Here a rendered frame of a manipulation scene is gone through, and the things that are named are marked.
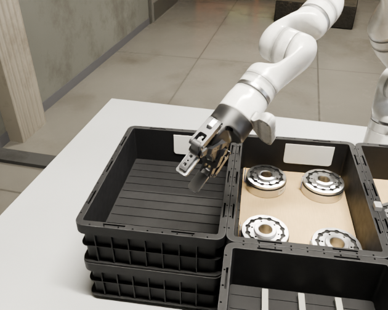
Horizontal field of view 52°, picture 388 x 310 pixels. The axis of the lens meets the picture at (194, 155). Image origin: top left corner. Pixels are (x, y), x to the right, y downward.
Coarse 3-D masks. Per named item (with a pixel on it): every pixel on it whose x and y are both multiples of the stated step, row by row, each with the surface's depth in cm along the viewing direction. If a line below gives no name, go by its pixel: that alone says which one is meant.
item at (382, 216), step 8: (360, 144) 103; (368, 144) 103; (376, 144) 103; (360, 152) 100; (360, 160) 97; (368, 168) 94; (368, 176) 92; (368, 184) 89; (376, 192) 87; (376, 200) 85; (384, 216) 81; (384, 224) 79
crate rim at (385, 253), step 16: (240, 144) 103; (336, 144) 104; (352, 144) 103; (240, 160) 97; (368, 192) 87; (368, 208) 83; (240, 240) 75; (256, 240) 75; (272, 240) 75; (384, 240) 75; (384, 256) 72
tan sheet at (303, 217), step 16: (288, 176) 108; (288, 192) 103; (240, 208) 98; (256, 208) 98; (272, 208) 98; (288, 208) 98; (304, 208) 98; (320, 208) 98; (336, 208) 98; (288, 224) 93; (304, 224) 93; (320, 224) 93; (336, 224) 93; (352, 224) 93; (304, 240) 89
